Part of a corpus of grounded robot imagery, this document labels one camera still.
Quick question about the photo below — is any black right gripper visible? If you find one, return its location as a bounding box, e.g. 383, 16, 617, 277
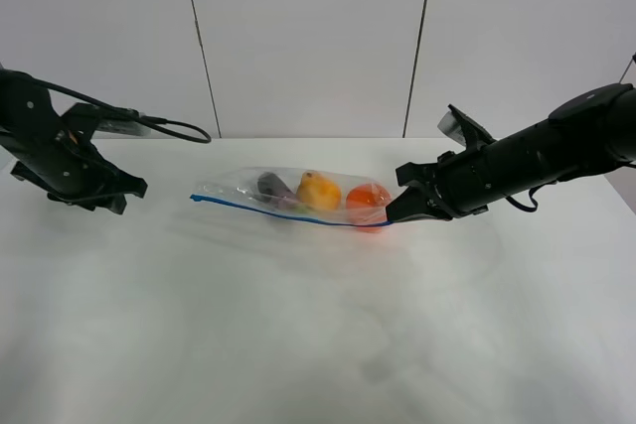
386, 143, 490, 223

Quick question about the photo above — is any clear zip bag blue zipper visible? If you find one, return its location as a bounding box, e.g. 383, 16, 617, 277
190, 167, 393, 232

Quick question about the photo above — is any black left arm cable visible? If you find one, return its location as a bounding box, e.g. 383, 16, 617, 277
9, 69, 213, 145

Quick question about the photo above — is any yellow toy pear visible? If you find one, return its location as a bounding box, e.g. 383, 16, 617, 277
296, 171, 342, 212

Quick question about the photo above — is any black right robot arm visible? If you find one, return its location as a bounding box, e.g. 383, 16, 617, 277
386, 83, 635, 223

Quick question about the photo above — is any purple toy eggplant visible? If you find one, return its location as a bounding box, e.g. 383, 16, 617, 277
255, 172, 307, 213

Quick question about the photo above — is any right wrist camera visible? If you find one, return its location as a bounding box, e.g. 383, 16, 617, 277
437, 104, 496, 150

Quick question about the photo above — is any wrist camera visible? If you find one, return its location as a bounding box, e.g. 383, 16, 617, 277
437, 104, 496, 150
68, 102, 150, 137

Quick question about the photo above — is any orange toy tangerine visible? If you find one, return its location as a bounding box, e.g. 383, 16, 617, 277
345, 183, 392, 233

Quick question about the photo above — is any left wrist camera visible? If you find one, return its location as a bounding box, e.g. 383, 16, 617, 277
68, 102, 150, 137

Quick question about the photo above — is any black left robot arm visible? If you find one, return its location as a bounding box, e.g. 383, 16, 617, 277
1, 70, 147, 214

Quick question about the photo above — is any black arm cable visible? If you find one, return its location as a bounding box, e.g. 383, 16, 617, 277
506, 160, 636, 214
9, 69, 213, 145

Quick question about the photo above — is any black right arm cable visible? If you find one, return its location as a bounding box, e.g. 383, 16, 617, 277
506, 160, 636, 214

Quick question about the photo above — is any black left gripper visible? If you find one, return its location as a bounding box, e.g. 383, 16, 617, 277
12, 104, 148, 215

